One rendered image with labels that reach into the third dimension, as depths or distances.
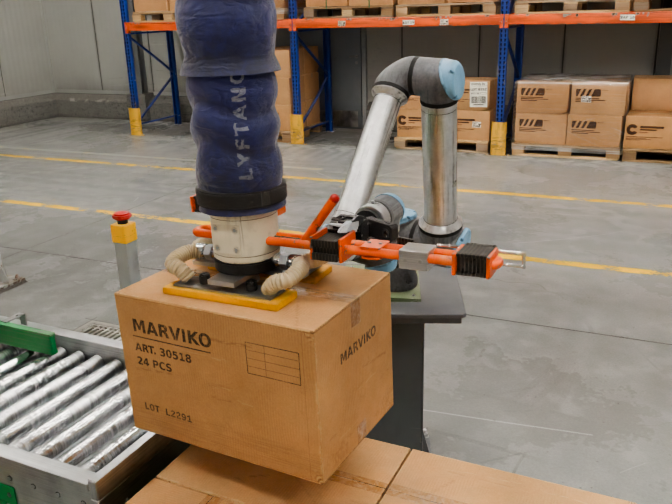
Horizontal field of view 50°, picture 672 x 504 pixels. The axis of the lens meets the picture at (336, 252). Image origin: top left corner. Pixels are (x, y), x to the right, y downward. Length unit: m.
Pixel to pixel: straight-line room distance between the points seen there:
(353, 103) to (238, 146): 9.14
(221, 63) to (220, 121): 0.13
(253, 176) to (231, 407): 0.57
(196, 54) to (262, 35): 0.15
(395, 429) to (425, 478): 0.82
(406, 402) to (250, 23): 1.60
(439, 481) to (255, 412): 0.54
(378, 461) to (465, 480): 0.24
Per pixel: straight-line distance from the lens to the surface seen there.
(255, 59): 1.67
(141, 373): 1.98
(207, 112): 1.69
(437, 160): 2.30
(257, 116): 1.70
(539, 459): 3.10
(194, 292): 1.81
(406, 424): 2.80
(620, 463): 3.16
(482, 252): 1.57
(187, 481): 2.06
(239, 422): 1.83
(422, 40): 10.43
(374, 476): 2.02
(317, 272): 1.86
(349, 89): 10.80
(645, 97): 9.17
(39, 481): 2.18
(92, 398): 2.53
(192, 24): 1.67
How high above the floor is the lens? 1.74
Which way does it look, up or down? 19 degrees down
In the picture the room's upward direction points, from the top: 2 degrees counter-clockwise
